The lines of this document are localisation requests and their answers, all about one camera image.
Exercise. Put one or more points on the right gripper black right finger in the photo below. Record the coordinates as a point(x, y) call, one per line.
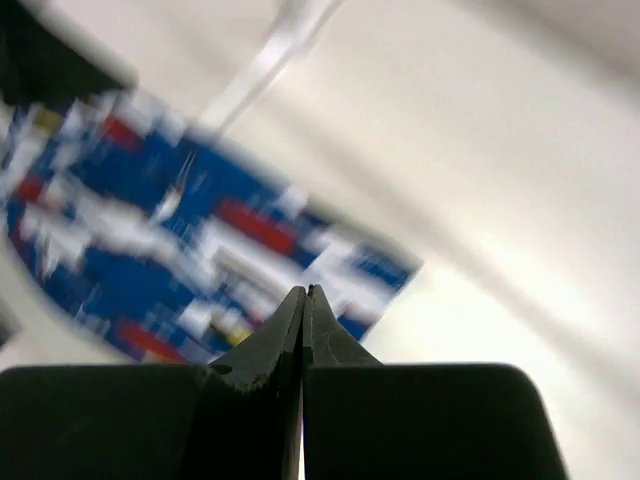
point(337, 421)

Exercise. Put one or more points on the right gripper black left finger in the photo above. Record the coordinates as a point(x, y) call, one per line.
point(259, 393)

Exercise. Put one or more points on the blue white red patterned trousers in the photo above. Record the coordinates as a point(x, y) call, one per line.
point(150, 236)

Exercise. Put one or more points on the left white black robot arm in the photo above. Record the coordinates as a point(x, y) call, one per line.
point(39, 66)

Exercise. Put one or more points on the white and silver clothes rack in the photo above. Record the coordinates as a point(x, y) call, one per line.
point(296, 24)

